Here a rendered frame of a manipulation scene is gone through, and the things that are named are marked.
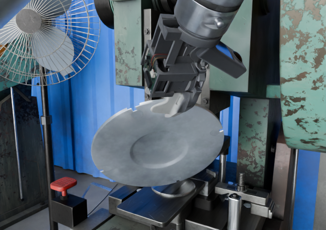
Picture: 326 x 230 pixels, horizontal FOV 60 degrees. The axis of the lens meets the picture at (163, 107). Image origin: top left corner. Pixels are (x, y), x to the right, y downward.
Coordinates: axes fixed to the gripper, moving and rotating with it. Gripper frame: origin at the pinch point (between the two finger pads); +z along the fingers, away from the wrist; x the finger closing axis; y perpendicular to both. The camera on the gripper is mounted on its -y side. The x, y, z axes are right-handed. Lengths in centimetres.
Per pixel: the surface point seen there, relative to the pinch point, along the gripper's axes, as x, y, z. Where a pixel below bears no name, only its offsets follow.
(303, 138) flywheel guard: 12.0, -21.1, -5.3
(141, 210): 10.8, 2.6, 26.3
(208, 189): 6.8, -20.8, 34.0
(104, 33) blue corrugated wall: -165, -26, 120
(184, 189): 6.9, -11.3, 29.4
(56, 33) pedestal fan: -75, 17, 46
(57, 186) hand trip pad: -6, 20, 46
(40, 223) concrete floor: -33, 32, 180
